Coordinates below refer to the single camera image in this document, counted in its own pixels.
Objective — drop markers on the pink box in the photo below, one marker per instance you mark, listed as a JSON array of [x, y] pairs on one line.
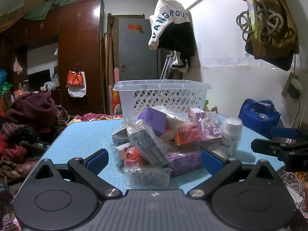
[[196, 113]]

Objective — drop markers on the red item in clear bag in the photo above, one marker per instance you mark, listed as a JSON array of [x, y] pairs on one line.
[[132, 156]]

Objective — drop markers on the grey door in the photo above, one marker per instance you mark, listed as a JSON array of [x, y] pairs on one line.
[[137, 53]]

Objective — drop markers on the plain purple box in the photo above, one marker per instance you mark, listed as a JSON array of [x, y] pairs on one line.
[[152, 120]]

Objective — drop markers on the yellow green strip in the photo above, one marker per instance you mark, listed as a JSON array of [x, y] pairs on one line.
[[252, 12]]

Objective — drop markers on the white and black hoodie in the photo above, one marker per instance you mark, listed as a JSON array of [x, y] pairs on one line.
[[166, 16]]

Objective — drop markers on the metal crutches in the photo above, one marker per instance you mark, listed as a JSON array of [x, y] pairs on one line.
[[166, 67]]

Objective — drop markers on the dark patterned packet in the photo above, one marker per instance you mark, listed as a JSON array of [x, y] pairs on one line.
[[146, 175]]

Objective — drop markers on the black item in clear bag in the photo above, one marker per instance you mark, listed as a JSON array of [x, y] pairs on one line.
[[119, 136]]

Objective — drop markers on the floral blanket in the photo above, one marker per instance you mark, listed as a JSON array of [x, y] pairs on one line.
[[96, 118]]

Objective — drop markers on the grey box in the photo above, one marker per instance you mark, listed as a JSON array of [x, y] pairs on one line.
[[146, 144]]

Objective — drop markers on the orange and white plastic bag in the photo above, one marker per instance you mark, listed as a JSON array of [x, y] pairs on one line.
[[75, 81]]

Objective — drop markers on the purple and white box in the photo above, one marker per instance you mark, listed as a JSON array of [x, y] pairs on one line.
[[209, 127]]

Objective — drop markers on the green cloth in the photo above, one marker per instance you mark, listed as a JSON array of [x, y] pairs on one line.
[[43, 9]]

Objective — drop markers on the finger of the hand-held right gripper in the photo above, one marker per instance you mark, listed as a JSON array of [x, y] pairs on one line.
[[267, 148], [285, 132]]

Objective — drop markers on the black monitor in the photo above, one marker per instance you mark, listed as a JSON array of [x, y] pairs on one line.
[[38, 79]]

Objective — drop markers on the orange box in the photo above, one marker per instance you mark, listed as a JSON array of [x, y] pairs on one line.
[[187, 136]]

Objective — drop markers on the long purple box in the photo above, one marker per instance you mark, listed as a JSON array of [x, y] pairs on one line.
[[185, 162]]

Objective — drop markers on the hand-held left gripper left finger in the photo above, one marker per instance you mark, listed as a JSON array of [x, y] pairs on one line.
[[97, 161]]

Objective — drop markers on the small white plastic bag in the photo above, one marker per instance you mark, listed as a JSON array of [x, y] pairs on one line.
[[17, 66]]

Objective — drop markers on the red decorated packet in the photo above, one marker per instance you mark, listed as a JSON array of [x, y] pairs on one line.
[[115, 98]]

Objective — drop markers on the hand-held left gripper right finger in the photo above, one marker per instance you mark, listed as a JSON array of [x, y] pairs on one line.
[[211, 160]]

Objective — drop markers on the white box in clear bag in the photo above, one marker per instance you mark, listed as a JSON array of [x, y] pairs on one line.
[[174, 122]]

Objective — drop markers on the wall power adapter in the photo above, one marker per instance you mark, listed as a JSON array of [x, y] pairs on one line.
[[293, 86]]

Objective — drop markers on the wooden boards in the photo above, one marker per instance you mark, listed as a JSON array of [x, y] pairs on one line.
[[109, 60]]

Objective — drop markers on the brown wooden wardrobe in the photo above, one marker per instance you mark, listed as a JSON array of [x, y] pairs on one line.
[[81, 53]]

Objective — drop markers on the pile of dark clothes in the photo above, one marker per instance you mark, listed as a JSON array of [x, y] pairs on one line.
[[31, 108]]

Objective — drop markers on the white bottle in clear bag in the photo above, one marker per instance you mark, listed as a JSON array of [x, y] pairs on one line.
[[231, 134]]

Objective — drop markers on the white plastic basket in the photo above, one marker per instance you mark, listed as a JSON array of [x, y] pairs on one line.
[[163, 96]]

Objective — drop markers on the blue fabric bag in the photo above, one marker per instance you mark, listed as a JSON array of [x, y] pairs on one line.
[[257, 118]]

